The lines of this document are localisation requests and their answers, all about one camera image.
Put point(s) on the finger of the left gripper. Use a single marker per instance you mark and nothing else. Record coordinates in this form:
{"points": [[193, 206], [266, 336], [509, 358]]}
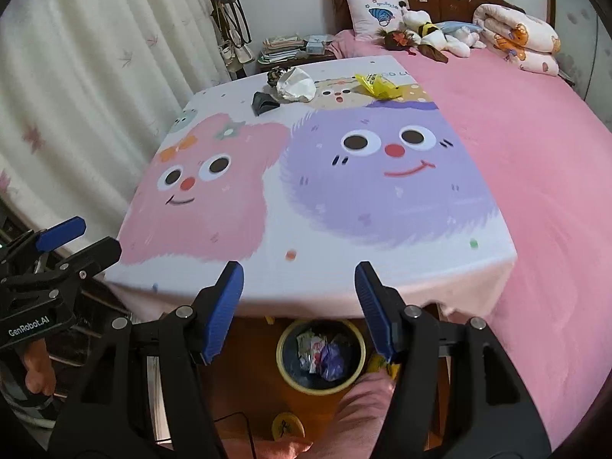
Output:
{"points": [[94, 259], [63, 233]]}

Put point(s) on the cream curtain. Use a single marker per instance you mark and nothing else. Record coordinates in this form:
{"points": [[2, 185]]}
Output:
{"points": [[89, 90]]}

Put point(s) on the left yellow slipper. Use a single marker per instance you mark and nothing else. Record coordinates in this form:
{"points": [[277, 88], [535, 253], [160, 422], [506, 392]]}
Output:
{"points": [[287, 425]]}

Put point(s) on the plush toy pile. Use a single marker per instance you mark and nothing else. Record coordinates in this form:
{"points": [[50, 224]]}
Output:
{"points": [[432, 40]]}

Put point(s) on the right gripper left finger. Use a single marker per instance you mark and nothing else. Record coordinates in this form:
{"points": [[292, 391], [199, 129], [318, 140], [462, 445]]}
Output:
{"points": [[188, 337]]}

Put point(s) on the folded cartoon quilt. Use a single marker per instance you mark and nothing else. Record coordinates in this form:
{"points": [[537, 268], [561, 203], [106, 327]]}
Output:
{"points": [[524, 41]]}

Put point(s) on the right yellow slipper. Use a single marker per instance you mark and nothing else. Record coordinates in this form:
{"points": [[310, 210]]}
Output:
{"points": [[378, 364]]}

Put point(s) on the small black packet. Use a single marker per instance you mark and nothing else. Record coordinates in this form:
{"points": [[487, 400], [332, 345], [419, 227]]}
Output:
{"points": [[263, 102]]}

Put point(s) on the purple plastic bag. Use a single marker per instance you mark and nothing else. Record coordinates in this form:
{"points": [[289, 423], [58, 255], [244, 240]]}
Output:
{"points": [[331, 364]]}

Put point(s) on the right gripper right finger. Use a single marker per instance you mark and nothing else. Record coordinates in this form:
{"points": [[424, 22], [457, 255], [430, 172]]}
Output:
{"points": [[407, 336]]}

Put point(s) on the person's left hand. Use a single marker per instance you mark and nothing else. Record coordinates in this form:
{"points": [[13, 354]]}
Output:
{"points": [[40, 376]]}

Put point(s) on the white paper bag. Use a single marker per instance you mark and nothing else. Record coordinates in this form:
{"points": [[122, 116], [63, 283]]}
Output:
{"points": [[295, 85]]}

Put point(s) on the black yellow wrapper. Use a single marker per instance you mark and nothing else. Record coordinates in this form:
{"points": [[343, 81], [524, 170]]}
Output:
{"points": [[274, 74]]}

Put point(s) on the white pink pillow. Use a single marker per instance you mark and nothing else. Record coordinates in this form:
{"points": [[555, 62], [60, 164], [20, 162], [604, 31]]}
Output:
{"points": [[369, 17]]}

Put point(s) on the yellow slipper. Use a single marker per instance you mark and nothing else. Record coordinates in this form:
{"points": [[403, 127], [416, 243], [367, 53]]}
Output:
{"points": [[378, 364], [287, 425]]}

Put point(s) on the strawberry milk carton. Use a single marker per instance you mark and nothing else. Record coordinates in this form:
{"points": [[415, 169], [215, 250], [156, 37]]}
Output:
{"points": [[309, 350]]}

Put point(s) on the yellow rimmed trash bin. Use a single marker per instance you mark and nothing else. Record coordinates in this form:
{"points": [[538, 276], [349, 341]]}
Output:
{"points": [[344, 333]]}

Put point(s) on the yellow snack bag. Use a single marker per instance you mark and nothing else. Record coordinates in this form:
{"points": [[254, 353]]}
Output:
{"points": [[378, 87]]}

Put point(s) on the nightstand with books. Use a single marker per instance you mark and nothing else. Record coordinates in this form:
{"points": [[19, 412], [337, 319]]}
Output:
{"points": [[292, 50]]}

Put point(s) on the pink bed cover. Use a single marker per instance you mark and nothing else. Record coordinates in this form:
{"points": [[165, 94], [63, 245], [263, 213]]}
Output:
{"points": [[547, 159]]}

